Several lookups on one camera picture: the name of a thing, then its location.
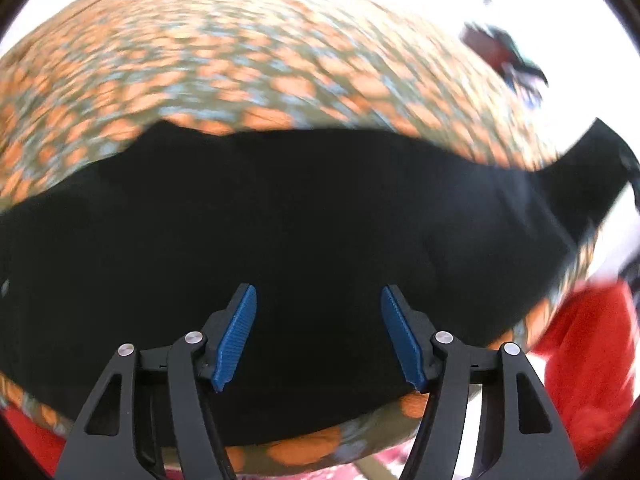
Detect black pants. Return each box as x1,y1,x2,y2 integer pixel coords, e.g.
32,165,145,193
1,122,639,445

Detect red fleece garment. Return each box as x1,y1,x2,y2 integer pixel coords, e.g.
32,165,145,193
1,281,639,476

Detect green orange floral bedspread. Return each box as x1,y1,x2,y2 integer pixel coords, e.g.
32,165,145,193
0,0,601,478

